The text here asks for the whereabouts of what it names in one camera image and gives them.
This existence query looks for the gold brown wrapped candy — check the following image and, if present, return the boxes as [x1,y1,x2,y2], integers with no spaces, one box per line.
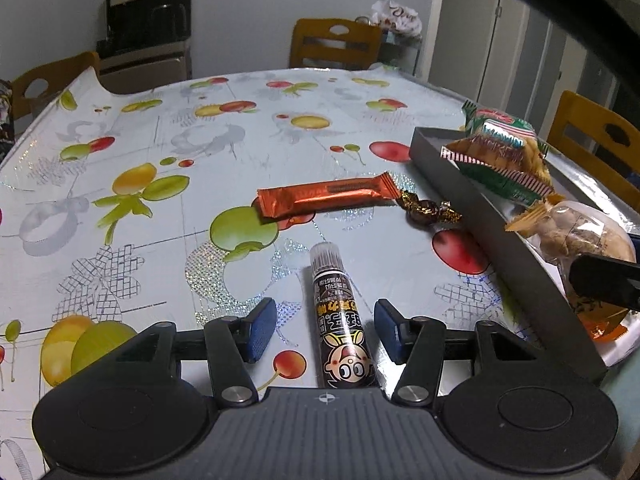
[396,190,462,226]

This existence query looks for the far wooden chair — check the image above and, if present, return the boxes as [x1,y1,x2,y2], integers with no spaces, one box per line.
[288,18,383,70]

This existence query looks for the wooden chair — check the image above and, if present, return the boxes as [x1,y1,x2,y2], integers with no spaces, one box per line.
[11,51,100,119]
[288,18,383,70]
[547,90,639,211]

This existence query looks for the orange foil wafer bar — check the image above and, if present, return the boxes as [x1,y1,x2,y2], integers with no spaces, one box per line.
[256,172,400,219]

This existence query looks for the black grey water dispenser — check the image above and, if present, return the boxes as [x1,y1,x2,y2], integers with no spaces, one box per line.
[96,0,192,94]

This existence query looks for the left wooden chair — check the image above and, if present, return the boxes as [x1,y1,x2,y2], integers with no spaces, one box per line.
[11,51,100,119]

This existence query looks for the grey shallow tray box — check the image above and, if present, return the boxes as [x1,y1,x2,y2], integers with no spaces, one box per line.
[410,127,639,379]

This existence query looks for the black cartoon snack tube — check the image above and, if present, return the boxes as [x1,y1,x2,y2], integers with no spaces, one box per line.
[310,242,375,389]

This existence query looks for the white plastic bag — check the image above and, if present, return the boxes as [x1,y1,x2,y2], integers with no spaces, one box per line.
[370,0,423,38]

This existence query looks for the green prawn cracker bag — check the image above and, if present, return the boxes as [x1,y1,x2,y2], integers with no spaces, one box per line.
[440,101,554,206]

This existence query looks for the clear bag brown pastries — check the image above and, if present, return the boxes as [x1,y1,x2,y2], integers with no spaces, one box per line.
[504,193,637,304]

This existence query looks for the fruit pattern tablecloth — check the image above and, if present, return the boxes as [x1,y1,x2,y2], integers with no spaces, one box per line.
[1,68,639,479]

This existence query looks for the right wooden chair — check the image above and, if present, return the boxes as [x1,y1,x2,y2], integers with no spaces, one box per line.
[547,90,639,211]

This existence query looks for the metal side shelf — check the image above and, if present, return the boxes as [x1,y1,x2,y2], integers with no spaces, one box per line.
[376,29,422,76]

